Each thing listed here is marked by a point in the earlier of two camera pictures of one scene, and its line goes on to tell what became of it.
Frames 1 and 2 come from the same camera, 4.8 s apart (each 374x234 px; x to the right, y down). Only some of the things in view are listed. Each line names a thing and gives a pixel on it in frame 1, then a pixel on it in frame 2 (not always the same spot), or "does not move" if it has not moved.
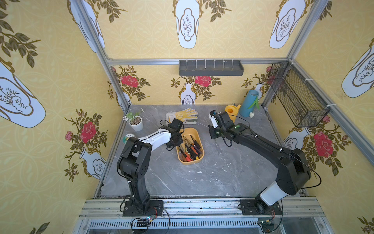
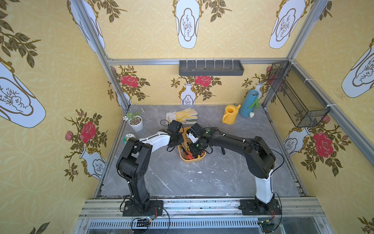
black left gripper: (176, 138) does not move
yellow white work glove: (187, 116) does not move
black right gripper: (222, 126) → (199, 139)
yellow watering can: (233, 110) does not move
